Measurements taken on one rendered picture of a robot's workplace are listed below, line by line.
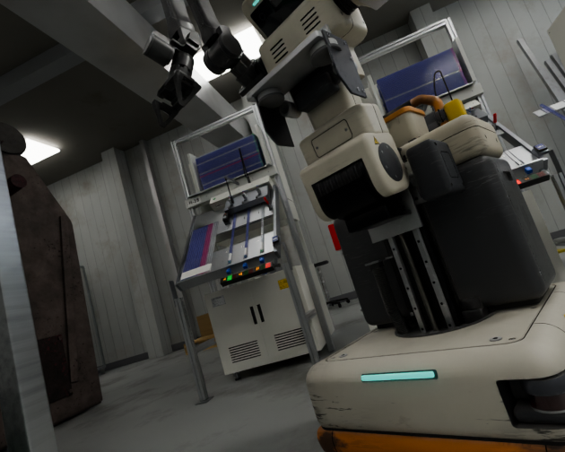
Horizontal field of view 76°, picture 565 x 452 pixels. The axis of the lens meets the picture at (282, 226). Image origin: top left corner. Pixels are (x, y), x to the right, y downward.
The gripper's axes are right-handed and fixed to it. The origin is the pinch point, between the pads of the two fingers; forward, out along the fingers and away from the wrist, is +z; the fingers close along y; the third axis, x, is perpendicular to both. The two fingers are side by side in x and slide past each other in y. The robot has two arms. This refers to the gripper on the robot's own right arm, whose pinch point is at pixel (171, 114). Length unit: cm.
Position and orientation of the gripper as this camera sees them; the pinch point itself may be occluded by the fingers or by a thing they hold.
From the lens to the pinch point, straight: 97.5
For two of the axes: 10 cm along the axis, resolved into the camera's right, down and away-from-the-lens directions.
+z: -0.2, 8.9, -4.6
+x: 7.3, 3.3, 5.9
